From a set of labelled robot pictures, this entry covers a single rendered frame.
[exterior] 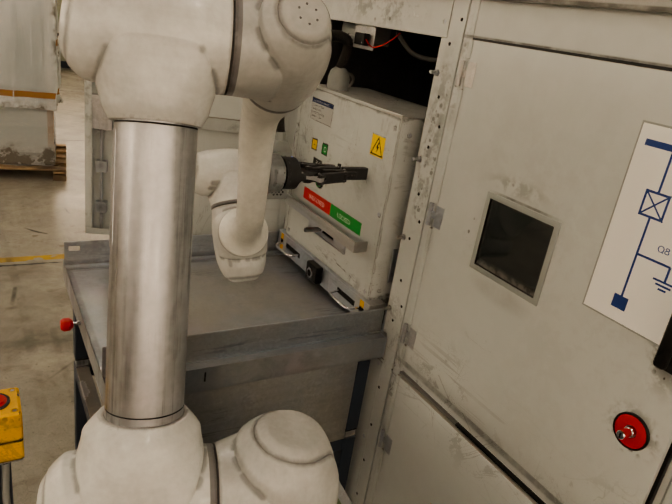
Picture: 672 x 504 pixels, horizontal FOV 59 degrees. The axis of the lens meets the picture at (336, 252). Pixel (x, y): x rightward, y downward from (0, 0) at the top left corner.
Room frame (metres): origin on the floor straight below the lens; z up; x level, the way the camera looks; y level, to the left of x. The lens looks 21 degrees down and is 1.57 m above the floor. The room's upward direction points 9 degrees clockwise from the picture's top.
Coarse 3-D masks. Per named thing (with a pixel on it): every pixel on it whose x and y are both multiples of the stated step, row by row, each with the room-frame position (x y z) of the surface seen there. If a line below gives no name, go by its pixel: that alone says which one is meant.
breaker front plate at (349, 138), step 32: (320, 96) 1.69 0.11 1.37; (320, 128) 1.67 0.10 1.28; (352, 128) 1.54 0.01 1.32; (384, 128) 1.42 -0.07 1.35; (320, 160) 1.65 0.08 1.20; (352, 160) 1.52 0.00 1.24; (384, 160) 1.40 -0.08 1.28; (320, 192) 1.63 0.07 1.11; (352, 192) 1.50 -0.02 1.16; (384, 192) 1.38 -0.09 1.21; (288, 224) 1.77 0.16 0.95; (320, 256) 1.59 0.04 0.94; (352, 256) 1.46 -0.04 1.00
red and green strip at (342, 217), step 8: (304, 192) 1.71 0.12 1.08; (312, 192) 1.67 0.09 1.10; (312, 200) 1.66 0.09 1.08; (320, 200) 1.62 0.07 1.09; (320, 208) 1.62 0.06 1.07; (328, 208) 1.58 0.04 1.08; (336, 208) 1.55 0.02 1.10; (336, 216) 1.54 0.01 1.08; (344, 216) 1.51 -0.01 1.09; (344, 224) 1.51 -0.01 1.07; (352, 224) 1.48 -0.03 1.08; (360, 224) 1.45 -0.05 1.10
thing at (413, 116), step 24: (360, 96) 1.65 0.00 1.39; (384, 96) 1.74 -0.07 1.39; (408, 120) 1.38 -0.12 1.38; (408, 144) 1.39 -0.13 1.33; (408, 168) 1.40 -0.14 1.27; (408, 192) 1.40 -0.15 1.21; (384, 216) 1.37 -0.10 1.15; (384, 240) 1.38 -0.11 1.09; (384, 264) 1.39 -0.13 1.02; (384, 288) 1.40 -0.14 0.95
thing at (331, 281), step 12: (288, 240) 1.73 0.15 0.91; (288, 252) 1.72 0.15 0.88; (300, 252) 1.66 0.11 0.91; (300, 264) 1.65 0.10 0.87; (324, 264) 1.56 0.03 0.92; (324, 276) 1.53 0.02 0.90; (336, 276) 1.49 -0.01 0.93; (324, 288) 1.53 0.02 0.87; (336, 288) 1.48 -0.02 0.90; (348, 288) 1.43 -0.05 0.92; (348, 300) 1.42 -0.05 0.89; (372, 300) 1.37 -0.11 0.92
